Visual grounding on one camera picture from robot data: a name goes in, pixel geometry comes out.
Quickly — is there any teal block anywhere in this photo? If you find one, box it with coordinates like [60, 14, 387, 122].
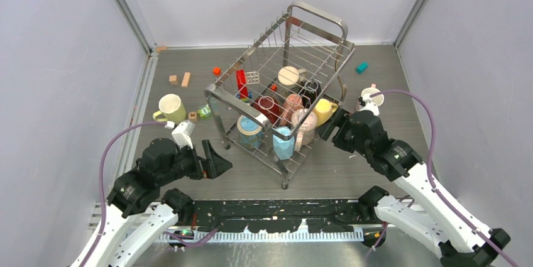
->
[355, 62, 368, 74]

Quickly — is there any black mug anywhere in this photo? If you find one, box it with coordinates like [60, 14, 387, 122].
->
[298, 79, 322, 108]

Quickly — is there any long wooden block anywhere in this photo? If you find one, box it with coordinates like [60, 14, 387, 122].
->
[181, 72, 191, 89]

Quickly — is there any small wooden cube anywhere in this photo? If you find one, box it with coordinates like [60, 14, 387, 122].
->
[168, 75, 179, 85]

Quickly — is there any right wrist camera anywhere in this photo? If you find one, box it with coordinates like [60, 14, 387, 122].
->
[357, 94, 384, 116]

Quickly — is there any dark red mug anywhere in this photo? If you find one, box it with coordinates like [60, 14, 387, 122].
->
[251, 95, 281, 125]

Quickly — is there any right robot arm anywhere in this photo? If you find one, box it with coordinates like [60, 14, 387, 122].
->
[317, 109, 511, 266]

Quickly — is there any cream mug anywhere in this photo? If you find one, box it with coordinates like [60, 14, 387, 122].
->
[277, 66, 308, 90]

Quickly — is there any light blue faceted mug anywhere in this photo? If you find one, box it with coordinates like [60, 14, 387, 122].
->
[273, 126, 295, 160]

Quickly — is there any salmon pink mug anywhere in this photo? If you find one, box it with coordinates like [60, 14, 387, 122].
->
[279, 94, 304, 126]

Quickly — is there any iridescent pink mug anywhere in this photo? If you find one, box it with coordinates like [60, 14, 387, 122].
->
[291, 108, 317, 151]

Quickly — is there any blue butterfly mug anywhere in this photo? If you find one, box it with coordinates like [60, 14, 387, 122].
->
[236, 115, 264, 150]

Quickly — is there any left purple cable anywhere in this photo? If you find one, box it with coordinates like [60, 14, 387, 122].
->
[78, 121, 167, 267]

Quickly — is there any green toy cube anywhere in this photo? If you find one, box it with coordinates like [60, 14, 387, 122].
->
[197, 104, 212, 119]

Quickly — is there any pink faceted mug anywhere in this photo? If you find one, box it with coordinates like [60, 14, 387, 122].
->
[356, 84, 385, 111]

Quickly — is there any corner wooden block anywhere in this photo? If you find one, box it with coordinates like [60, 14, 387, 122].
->
[156, 46, 168, 53]

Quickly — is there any red block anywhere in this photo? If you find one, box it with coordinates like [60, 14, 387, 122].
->
[236, 70, 249, 100]

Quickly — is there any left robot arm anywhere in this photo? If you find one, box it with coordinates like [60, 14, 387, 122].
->
[73, 138, 233, 266]

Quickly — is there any small orange cube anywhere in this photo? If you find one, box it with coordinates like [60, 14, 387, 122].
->
[212, 67, 221, 76]

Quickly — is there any pale yellow faceted mug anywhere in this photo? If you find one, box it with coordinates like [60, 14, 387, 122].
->
[152, 94, 187, 123]

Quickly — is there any steel wire dish rack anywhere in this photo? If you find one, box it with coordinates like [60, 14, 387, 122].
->
[204, 1, 355, 189]

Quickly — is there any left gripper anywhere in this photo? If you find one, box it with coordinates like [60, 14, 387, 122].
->
[158, 138, 232, 185]

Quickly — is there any wooden letter cube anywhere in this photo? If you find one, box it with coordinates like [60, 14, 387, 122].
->
[188, 111, 198, 123]

